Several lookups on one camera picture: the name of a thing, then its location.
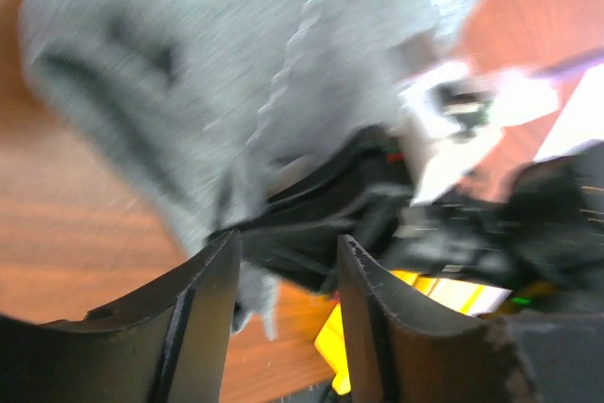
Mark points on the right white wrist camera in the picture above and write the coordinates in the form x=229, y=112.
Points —
x=451, y=120

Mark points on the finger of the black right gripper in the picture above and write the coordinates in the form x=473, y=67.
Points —
x=297, y=237

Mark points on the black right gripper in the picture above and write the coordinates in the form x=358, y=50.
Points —
x=545, y=241

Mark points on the grey cloth napkin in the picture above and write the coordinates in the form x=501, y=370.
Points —
x=205, y=104

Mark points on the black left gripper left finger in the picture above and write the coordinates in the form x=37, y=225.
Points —
x=164, y=342

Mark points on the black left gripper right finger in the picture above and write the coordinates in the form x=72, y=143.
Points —
x=402, y=346

